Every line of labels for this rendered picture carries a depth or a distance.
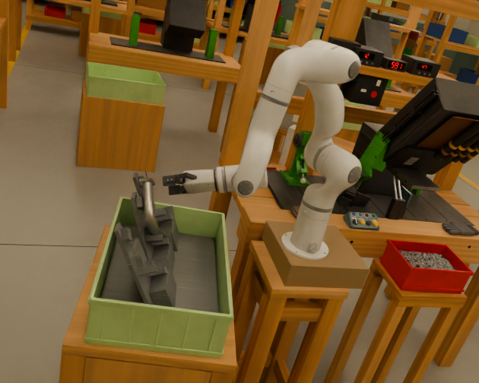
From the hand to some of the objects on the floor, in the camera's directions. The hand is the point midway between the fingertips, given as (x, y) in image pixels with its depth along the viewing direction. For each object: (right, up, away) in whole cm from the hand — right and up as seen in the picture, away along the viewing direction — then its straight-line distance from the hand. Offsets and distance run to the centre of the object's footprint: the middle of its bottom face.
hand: (168, 185), depth 157 cm
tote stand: (-23, -104, +53) cm, 119 cm away
